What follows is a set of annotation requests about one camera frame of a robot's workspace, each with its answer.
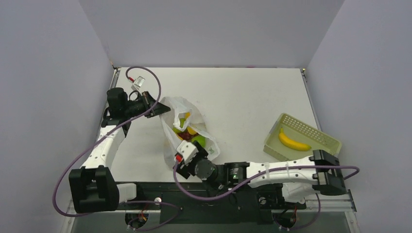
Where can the red fake fruit in bag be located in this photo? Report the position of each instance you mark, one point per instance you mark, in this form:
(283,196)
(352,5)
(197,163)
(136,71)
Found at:
(185,136)

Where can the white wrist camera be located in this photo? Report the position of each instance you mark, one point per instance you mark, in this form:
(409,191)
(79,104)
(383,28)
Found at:
(137,83)
(185,152)

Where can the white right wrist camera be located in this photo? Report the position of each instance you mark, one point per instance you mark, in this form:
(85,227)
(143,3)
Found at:
(185,152)

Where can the yellow fake fruit in bag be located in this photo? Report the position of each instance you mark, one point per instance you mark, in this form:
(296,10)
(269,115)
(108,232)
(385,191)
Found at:
(182,121)

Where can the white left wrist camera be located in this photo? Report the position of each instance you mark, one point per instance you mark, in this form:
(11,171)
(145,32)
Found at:
(137,83)

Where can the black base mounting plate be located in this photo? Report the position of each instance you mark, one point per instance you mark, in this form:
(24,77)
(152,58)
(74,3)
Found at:
(262,205)

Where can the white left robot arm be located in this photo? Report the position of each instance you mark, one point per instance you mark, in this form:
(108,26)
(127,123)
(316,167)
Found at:
(92,186)

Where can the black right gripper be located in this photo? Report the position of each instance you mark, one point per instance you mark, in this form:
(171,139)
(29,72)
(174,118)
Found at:
(183,168)

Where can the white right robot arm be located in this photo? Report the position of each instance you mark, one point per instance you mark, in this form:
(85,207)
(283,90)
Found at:
(318,173)

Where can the yellow fake banana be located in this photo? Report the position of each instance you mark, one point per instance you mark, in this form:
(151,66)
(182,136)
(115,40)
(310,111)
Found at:
(292,144)

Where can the yellow-green perforated plastic basket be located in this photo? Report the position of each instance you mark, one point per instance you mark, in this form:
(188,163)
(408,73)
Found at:
(301,132)

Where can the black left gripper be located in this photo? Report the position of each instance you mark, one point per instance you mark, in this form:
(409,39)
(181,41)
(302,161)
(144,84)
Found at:
(146,99)

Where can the white plastic bag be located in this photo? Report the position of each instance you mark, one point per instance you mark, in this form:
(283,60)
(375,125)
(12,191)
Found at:
(185,122)

